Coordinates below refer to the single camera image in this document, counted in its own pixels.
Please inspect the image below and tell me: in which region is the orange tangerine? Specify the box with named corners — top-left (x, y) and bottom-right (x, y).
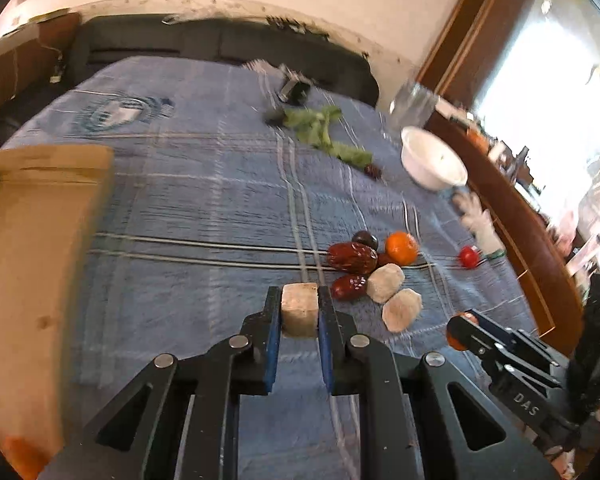
top-left (385, 231), bottom-right (419, 266)
top-left (445, 311), bottom-right (478, 351)

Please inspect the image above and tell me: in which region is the red cherry tomato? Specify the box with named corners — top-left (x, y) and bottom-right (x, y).
top-left (458, 246), bottom-right (480, 269)

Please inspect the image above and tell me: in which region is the small red date piece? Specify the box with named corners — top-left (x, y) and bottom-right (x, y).
top-left (378, 252), bottom-right (396, 266)

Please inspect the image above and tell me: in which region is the dark plum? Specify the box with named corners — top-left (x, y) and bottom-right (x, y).
top-left (351, 230), bottom-right (379, 250)

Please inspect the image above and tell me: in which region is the white bowl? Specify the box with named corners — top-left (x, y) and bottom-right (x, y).
top-left (401, 127), bottom-right (468, 192)

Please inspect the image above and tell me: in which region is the small dark date far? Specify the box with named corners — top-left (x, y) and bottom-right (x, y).
top-left (363, 164), bottom-right (382, 180)

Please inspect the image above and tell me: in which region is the green cloth strip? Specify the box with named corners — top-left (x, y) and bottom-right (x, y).
top-left (283, 105), bottom-right (373, 170)

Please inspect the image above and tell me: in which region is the cardboard tray box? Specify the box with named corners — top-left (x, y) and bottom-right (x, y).
top-left (0, 144), bottom-right (114, 479)

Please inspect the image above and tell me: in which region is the blue plaid tablecloth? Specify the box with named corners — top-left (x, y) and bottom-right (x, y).
top-left (8, 56), bottom-right (534, 443)

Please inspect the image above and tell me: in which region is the black small pouch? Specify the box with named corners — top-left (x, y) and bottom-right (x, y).
top-left (263, 108), bottom-right (287, 128)

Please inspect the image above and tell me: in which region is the black small device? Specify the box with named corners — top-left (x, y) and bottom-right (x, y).
top-left (277, 73), bottom-right (313, 106)

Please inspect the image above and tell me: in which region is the black sofa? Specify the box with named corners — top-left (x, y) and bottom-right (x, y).
top-left (0, 14), bottom-right (379, 145)

